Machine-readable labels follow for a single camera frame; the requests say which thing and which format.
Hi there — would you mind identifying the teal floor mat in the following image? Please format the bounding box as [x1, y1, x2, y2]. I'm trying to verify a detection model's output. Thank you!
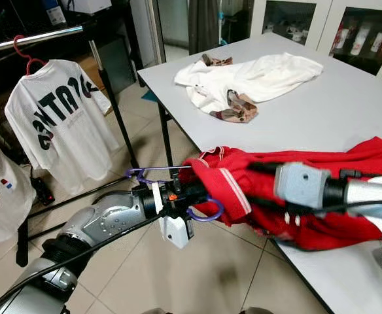
[141, 88, 160, 104]

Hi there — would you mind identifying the grey curtain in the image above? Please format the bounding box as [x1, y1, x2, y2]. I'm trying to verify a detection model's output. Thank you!
[188, 0, 221, 56]

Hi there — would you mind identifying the red clothes hanger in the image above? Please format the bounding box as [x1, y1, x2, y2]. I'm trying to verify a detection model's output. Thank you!
[12, 34, 48, 76]

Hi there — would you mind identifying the white glass-door cabinet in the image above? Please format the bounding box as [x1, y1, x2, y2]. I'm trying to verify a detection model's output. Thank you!
[250, 0, 382, 82]

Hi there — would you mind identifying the black table leg frame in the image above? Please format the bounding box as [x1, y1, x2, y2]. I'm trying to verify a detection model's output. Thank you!
[155, 101, 208, 167]

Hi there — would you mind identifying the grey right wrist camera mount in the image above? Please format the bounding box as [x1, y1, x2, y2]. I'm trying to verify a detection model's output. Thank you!
[274, 162, 331, 210]

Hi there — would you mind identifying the white hoodie with plaid lining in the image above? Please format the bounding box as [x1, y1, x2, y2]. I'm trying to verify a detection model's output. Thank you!
[174, 54, 324, 124]

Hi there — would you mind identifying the metal clothes rack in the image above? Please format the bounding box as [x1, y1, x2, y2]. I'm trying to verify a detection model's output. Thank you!
[0, 25, 143, 269]

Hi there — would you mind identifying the white popsicle print T-shirt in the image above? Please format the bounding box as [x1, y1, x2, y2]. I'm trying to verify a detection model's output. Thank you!
[0, 114, 38, 244]

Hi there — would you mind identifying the black power strip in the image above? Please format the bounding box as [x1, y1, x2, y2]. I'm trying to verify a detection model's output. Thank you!
[31, 175, 56, 207]

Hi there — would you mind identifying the red white-striped sweater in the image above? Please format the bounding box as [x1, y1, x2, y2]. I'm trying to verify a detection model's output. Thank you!
[180, 136, 382, 251]

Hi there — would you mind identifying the brown cardboard box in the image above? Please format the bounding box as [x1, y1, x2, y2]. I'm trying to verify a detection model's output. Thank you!
[73, 52, 116, 99]

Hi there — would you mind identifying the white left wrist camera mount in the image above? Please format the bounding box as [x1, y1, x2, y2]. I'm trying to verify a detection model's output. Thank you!
[152, 183, 193, 249]

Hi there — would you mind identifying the white black-lettered T-shirt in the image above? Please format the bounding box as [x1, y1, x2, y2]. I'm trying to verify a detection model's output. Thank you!
[5, 59, 123, 196]

